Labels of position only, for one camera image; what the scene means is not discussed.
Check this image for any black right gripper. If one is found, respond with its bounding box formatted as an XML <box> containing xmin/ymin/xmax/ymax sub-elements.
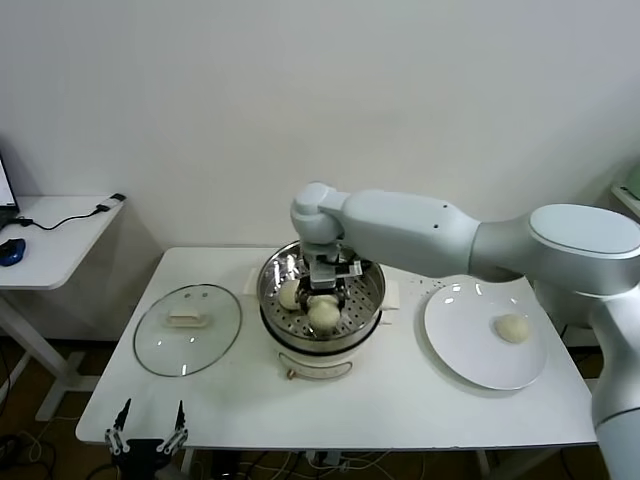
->
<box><xmin>296</xmin><ymin>272</ymin><xmax>352</xmax><ymax>317</ymax></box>

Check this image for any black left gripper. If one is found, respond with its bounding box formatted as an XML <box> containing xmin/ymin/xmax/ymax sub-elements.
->
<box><xmin>102</xmin><ymin>397</ymin><xmax>191</xmax><ymax>480</ymax></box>

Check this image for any round glass pot lid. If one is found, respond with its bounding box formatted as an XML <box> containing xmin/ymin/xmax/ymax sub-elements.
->
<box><xmin>132</xmin><ymin>283</ymin><xmax>244</xmax><ymax>379</ymax></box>

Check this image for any perforated steel steamer basket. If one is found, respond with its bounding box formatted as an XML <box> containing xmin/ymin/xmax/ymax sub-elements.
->
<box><xmin>257</xmin><ymin>236</ymin><xmax>388</xmax><ymax>354</ymax></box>

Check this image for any white electric cooker base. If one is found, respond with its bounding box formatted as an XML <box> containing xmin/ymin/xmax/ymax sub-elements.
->
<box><xmin>242</xmin><ymin>267</ymin><xmax>404</xmax><ymax>381</ymax></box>

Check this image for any white round plate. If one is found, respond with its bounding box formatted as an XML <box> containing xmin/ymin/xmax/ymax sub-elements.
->
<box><xmin>423</xmin><ymin>282</ymin><xmax>549</xmax><ymax>392</ymax></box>

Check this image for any white power strip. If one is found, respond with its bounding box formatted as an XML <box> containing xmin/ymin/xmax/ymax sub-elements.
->
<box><xmin>304</xmin><ymin>449</ymin><xmax>351</xmax><ymax>472</ymax></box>

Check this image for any white side table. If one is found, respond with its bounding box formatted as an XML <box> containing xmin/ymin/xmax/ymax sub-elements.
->
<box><xmin>0</xmin><ymin>195</ymin><xmax>126</xmax><ymax>424</ymax></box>

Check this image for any blue computer mouse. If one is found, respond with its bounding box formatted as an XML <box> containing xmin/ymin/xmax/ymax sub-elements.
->
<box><xmin>0</xmin><ymin>238</ymin><xmax>27</xmax><ymax>268</ymax></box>

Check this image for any black laptop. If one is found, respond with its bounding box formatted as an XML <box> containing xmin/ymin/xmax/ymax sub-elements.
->
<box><xmin>0</xmin><ymin>149</ymin><xmax>21</xmax><ymax>232</ymax></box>

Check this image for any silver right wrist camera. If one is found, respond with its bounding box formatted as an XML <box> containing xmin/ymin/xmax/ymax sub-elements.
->
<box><xmin>309</xmin><ymin>258</ymin><xmax>364</xmax><ymax>293</ymax></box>

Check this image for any black cable with adapter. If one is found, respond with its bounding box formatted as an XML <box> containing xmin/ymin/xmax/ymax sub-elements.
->
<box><xmin>12</xmin><ymin>193</ymin><xmax>126</xmax><ymax>232</ymax></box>

